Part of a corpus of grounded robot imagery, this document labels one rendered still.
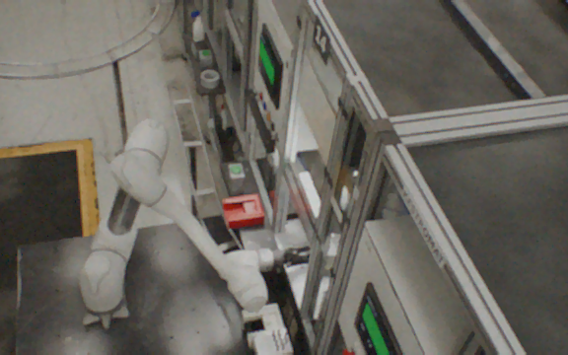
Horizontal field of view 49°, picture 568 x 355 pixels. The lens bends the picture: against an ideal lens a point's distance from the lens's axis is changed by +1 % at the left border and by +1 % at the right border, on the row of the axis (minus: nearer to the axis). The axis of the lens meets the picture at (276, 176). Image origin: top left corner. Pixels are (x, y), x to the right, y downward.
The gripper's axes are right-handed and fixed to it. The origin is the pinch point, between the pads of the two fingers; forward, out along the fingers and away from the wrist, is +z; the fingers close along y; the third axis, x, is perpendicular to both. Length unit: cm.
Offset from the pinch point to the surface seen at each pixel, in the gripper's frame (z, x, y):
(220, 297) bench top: -39, 7, -32
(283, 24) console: -13, 37, 81
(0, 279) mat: -142, 85, -99
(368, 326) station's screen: -17, -66, 60
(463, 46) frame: 24, -10, 100
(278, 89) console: -15, 27, 62
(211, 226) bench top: -35, 46, -32
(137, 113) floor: -56, 210, -101
